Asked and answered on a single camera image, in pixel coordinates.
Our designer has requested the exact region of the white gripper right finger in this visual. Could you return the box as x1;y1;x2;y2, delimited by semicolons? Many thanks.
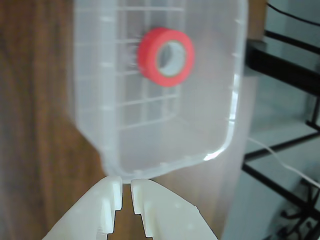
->
130;178;219;240

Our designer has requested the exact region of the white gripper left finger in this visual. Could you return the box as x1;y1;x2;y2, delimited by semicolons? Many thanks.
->
42;175;124;240

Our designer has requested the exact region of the red tape roll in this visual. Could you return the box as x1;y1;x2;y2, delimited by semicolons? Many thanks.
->
137;26;196;88

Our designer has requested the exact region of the clear plastic storage box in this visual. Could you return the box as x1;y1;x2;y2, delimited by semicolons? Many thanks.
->
71;0;252;240

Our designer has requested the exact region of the white cable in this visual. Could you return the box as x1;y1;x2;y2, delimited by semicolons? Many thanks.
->
247;136;320;189

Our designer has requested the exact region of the black metal frame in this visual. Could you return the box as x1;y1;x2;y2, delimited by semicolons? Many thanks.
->
242;29;320;240

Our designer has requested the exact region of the black cable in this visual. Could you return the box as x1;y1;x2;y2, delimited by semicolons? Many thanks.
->
265;1;320;26

